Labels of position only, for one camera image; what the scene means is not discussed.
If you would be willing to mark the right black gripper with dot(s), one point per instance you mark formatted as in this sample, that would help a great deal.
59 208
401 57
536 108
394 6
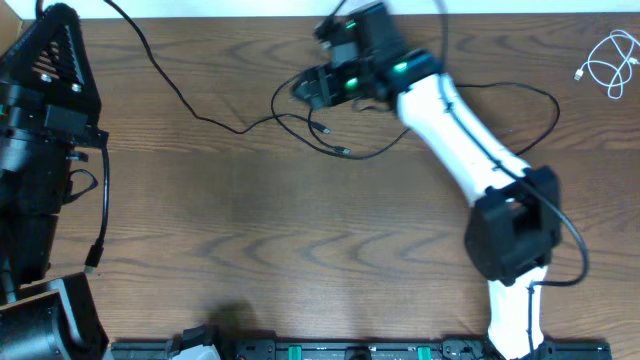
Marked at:
322 81

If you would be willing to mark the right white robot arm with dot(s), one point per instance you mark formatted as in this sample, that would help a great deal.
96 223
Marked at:
511 233

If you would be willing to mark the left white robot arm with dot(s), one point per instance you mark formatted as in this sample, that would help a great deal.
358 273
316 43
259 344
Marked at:
40 318

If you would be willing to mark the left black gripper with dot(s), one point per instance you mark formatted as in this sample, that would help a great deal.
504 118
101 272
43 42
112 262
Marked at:
34 102

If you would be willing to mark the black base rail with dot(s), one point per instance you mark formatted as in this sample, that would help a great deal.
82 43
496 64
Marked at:
209 342

